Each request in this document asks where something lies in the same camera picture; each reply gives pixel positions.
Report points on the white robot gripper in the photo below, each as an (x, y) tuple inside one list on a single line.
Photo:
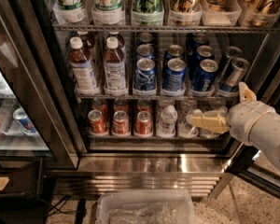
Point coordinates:
[(244, 119)]

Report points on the blue pepsi can front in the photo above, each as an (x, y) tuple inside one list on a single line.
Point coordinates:
[(205, 75)]

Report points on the blue pepsi can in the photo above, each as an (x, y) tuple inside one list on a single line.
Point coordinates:
[(201, 53), (193, 41), (205, 75)]

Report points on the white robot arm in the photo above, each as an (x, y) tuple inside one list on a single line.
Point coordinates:
[(265, 135)]

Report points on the water bottle front middle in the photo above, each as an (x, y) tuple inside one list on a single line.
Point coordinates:
[(186, 129)]

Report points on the water bottle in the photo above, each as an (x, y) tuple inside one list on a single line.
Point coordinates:
[(186, 129), (167, 121), (223, 110)]

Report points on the silver red bull can back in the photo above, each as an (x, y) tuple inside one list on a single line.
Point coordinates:
[(228, 54)]

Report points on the blue can front middle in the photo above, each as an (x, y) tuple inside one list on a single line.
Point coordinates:
[(173, 75)]

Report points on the blue pepsi can back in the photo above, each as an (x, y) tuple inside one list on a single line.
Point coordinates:
[(193, 41)]

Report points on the blue can behind middle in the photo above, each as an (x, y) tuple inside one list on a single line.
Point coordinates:
[(172, 52)]

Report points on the orange soda can back right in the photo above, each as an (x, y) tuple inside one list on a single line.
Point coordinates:
[(144, 105)]

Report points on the orange soda can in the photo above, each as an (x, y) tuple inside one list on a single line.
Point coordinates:
[(120, 122), (144, 105), (121, 105), (96, 121), (143, 123), (100, 104)]

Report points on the orange soda can front right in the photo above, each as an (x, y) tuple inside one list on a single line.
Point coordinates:
[(143, 123)]

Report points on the blue patterned can front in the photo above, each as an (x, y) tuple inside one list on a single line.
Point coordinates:
[(145, 75)]

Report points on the blue patterned can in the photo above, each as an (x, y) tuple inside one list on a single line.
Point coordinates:
[(145, 75), (145, 39), (145, 51)]

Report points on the stainless steel fridge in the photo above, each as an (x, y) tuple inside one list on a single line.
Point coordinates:
[(200, 165)]

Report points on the gold can top right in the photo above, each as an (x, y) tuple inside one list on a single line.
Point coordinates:
[(259, 13)]

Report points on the orange soda can back middle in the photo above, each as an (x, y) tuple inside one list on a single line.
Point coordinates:
[(121, 105)]

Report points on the blue patterned can back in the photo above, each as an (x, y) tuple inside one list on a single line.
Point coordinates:
[(145, 39)]

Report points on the orange soda can front middle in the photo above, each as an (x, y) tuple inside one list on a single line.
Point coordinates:
[(120, 122)]

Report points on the gold can top shelf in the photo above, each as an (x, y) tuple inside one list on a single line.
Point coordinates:
[(183, 11)]

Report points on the green can top shelf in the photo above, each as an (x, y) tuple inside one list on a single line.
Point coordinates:
[(147, 12)]

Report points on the orange soda can back left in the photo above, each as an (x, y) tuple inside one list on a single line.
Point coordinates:
[(100, 104)]

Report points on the orange soda can front left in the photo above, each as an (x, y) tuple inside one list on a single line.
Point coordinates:
[(96, 121)]

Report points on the white orange can top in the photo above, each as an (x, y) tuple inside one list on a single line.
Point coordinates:
[(108, 11)]

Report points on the white can top left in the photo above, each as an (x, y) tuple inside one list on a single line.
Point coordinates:
[(71, 11)]

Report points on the left glass fridge door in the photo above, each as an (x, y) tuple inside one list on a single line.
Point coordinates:
[(31, 63)]

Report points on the blue white can left fridge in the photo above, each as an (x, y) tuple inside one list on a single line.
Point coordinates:
[(22, 118)]

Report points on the water bottle front right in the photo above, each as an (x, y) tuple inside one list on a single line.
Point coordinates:
[(223, 110)]

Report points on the water bottle front left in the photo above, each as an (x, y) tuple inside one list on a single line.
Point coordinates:
[(167, 121)]

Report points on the tea bottle front right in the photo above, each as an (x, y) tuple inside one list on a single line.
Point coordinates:
[(114, 65)]

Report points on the tea bottle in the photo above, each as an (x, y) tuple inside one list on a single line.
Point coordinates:
[(120, 39), (88, 42), (80, 61), (114, 65)]

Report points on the clear plastic storage bin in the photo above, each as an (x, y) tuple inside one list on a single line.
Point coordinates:
[(146, 206)]

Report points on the tea bottle back right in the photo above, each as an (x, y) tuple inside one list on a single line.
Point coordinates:
[(120, 39)]

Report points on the tea bottle front left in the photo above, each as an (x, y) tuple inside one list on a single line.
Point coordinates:
[(80, 61)]

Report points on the tea bottle back left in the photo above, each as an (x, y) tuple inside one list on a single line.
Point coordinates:
[(88, 42)]

